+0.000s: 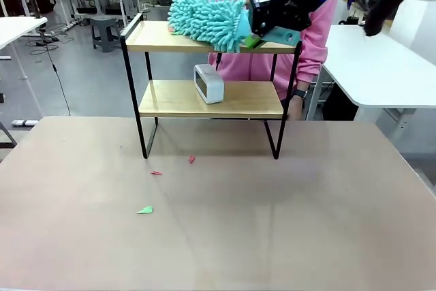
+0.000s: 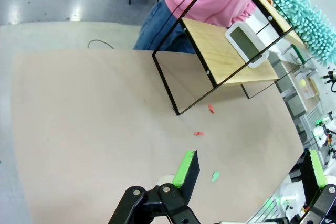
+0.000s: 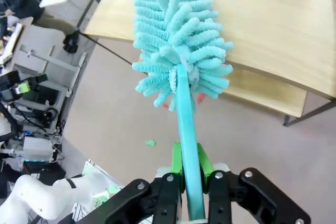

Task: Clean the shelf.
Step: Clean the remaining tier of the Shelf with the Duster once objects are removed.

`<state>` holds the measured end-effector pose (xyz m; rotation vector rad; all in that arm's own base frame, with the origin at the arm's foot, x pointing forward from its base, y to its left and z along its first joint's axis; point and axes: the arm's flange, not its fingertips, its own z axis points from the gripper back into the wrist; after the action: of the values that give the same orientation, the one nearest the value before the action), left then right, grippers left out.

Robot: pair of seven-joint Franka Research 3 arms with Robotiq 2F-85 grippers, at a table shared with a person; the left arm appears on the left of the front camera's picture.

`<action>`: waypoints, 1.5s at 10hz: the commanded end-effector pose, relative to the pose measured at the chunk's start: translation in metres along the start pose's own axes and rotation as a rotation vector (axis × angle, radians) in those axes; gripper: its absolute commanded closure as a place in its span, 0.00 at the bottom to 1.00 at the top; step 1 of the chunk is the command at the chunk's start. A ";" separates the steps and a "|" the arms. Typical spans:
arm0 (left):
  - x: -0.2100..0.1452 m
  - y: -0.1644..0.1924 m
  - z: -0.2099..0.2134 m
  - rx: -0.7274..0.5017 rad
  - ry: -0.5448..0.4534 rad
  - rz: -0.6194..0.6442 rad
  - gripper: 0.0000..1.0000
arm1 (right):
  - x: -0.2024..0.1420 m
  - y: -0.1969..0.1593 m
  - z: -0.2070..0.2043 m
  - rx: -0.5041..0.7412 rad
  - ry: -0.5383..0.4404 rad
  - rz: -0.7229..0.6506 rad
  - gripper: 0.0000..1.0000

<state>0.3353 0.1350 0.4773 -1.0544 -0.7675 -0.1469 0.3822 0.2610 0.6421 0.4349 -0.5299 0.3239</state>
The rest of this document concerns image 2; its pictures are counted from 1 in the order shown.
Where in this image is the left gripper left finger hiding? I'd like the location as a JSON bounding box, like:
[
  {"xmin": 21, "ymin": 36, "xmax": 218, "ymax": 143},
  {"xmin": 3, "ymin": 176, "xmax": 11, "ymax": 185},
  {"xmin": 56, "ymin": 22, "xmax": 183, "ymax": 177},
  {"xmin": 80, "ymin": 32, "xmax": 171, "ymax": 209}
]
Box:
[{"xmin": 109, "ymin": 150, "xmax": 202, "ymax": 224}]

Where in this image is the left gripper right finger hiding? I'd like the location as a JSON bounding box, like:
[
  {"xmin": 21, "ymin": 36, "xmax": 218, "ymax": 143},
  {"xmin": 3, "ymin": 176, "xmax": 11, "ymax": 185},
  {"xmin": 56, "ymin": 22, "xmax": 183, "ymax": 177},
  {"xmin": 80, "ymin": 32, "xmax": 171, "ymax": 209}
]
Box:
[{"xmin": 299, "ymin": 149, "xmax": 336, "ymax": 224}]

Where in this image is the teal chenille duster black handle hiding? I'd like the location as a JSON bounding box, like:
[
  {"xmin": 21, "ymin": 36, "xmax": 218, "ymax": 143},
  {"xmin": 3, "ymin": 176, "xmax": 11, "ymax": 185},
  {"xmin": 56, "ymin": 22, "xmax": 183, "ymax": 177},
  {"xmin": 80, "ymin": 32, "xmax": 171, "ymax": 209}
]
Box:
[{"xmin": 258, "ymin": 0, "xmax": 336, "ymax": 66}]

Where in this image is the grey metal block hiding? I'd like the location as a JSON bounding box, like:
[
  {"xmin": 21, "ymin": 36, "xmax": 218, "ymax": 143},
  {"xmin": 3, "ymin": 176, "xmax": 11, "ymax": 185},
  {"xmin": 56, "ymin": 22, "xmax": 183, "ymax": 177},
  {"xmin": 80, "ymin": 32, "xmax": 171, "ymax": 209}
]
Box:
[{"xmin": 283, "ymin": 94, "xmax": 308, "ymax": 118}]

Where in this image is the clear plastic box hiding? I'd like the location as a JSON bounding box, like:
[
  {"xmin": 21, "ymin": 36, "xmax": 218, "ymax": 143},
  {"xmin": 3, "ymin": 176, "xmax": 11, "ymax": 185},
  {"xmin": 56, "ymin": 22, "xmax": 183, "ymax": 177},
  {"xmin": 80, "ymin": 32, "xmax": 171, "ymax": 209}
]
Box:
[{"xmin": 295, "ymin": 73, "xmax": 316, "ymax": 99}]

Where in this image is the white digital alarm clock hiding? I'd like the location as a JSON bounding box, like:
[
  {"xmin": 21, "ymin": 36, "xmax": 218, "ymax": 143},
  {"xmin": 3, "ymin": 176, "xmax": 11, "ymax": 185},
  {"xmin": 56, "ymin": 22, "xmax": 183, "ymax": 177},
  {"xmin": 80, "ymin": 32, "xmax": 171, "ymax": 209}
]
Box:
[{"xmin": 225, "ymin": 22, "xmax": 270, "ymax": 69}]

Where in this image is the two-tier wooden shelf black frame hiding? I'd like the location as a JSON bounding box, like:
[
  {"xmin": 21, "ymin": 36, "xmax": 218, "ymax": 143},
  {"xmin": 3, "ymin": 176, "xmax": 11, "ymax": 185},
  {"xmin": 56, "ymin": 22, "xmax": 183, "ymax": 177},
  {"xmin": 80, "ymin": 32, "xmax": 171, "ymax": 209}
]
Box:
[{"xmin": 152, "ymin": 0, "xmax": 313, "ymax": 116}]

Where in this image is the dark loose cable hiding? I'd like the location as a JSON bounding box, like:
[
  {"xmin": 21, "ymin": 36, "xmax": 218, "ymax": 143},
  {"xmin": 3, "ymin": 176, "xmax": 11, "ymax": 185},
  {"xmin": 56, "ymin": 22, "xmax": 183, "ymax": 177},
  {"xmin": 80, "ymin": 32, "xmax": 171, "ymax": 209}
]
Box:
[{"xmin": 88, "ymin": 39, "xmax": 115, "ymax": 50}]

